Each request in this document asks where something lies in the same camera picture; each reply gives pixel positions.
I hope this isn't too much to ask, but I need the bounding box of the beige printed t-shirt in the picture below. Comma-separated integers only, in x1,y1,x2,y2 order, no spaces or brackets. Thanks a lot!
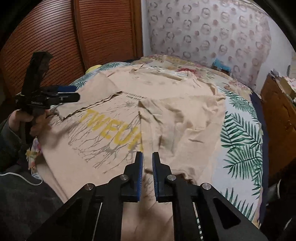
36,65,226,240

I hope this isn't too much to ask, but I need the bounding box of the grey left sleeve forearm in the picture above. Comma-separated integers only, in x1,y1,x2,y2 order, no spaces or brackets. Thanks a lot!
0,119,29,172

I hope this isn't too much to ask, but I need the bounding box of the person's left hand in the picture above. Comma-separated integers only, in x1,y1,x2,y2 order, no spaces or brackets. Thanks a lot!
8,110,51,137

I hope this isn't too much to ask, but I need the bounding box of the yellow plush toy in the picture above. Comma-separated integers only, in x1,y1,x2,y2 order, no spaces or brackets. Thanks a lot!
85,65,102,74

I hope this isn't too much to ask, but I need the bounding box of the palm leaf print blanket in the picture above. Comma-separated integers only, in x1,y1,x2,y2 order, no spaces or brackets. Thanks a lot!
69,62,264,226

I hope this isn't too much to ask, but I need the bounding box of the floral quilt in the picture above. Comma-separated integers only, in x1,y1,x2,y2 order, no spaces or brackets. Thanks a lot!
132,54,252,101

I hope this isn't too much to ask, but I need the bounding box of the blue item at headboard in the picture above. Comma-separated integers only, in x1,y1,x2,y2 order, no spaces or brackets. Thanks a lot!
211,59,231,75

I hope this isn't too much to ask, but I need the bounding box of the wooden sideboard cabinet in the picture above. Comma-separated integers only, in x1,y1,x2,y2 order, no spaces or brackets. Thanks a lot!
260,74,295,177

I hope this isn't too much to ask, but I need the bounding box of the white cable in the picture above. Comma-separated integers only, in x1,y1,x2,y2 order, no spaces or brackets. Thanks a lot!
0,171,44,186

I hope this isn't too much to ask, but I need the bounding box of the patterned wall cloth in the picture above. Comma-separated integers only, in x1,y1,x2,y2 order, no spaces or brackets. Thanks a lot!
147,0,272,89

